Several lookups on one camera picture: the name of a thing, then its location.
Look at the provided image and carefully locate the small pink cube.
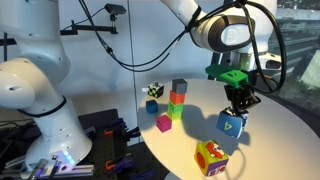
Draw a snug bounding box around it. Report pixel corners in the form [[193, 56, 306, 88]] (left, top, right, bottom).
[[155, 113, 173, 134]]

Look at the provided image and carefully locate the small grey cube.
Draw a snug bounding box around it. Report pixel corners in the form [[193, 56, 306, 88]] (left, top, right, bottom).
[[171, 78, 189, 95]]

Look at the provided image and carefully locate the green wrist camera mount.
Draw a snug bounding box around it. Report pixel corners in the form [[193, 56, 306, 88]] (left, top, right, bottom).
[[204, 64, 249, 90]]

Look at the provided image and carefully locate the orange purple clamp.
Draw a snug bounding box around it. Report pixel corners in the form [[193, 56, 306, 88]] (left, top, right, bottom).
[[103, 117, 141, 141], [104, 155, 134, 176]]

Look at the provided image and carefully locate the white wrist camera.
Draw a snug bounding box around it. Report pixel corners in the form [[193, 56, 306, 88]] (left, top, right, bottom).
[[258, 54, 283, 71]]

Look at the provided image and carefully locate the light blue plush cube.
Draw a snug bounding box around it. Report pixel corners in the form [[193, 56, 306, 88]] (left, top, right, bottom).
[[215, 108, 250, 140]]

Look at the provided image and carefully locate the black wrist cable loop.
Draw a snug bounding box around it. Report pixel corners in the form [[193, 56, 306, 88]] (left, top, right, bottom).
[[186, 0, 288, 95]]

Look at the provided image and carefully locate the black camera bracket arm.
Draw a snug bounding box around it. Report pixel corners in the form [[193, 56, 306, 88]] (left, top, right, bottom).
[[59, 19, 119, 36]]

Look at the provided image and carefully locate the small blue cube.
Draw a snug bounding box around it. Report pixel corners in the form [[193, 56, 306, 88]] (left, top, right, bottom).
[[145, 99, 160, 115]]

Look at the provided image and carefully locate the black perforated breadboard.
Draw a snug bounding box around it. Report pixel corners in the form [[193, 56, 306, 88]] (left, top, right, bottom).
[[78, 108, 168, 180]]

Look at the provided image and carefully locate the black stand bracket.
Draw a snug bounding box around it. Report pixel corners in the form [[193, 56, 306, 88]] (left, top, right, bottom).
[[0, 31, 18, 63]]

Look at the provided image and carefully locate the black white patterned plush cube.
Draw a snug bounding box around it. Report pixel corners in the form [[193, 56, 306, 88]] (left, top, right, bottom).
[[146, 81, 165, 99]]

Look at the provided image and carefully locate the aluminium rail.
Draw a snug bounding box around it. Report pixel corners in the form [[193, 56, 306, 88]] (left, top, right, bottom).
[[0, 161, 94, 180]]

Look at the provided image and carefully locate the small lime cube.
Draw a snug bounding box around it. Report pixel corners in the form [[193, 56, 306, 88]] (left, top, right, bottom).
[[166, 109, 183, 122]]

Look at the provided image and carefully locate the small orange cube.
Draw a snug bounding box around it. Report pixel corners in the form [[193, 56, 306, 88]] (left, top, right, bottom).
[[169, 89, 186, 106]]

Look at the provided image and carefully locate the small green cube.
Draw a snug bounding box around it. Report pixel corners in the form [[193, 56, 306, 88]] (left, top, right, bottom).
[[167, 100, 184, 115]]

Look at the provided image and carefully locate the long black hanging cable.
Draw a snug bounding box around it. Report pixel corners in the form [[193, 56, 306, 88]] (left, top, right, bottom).
[[77, 0, 204, 73]]

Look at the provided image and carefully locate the black camera on bracket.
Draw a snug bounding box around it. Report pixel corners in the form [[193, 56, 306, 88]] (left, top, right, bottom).
[[104, 3, 128, 22]]

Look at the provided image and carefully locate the orange plush cube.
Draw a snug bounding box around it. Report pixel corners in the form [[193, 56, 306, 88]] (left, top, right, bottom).
[[194, 139, 230, 178]]

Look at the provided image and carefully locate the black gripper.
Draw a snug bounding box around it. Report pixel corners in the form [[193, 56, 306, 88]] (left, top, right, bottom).
[[223, 83, 262, 122]]

